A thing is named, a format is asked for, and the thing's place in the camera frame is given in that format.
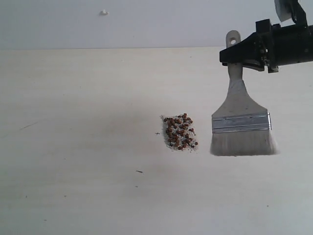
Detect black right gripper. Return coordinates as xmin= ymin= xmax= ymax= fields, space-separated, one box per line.
xmin=220 ymin=19 xmax=313 ymax=73

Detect wide white bristle paint brush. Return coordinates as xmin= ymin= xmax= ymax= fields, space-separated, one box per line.
xmin=209 ymin=30 xmax=278 ymax=157

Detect scattered rice and brown pellets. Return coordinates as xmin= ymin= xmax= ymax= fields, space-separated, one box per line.
xmin=158 ymin=113 xmax=199 ymax=152

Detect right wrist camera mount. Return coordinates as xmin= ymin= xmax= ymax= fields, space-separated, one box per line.
xmin=274 ymin=0 xmax=308 ymax=26

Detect small white wall blob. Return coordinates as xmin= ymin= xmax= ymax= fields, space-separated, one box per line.
xmin=99 ymin=10 xmax=109 ymax=16

